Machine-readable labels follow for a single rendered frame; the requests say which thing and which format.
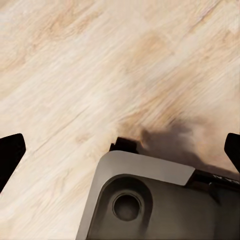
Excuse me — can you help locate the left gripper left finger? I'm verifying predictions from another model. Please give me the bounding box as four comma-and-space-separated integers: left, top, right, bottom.
0, 133, 26, 193

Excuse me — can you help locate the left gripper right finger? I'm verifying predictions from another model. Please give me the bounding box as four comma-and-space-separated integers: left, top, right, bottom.
224, 132, 240, 173

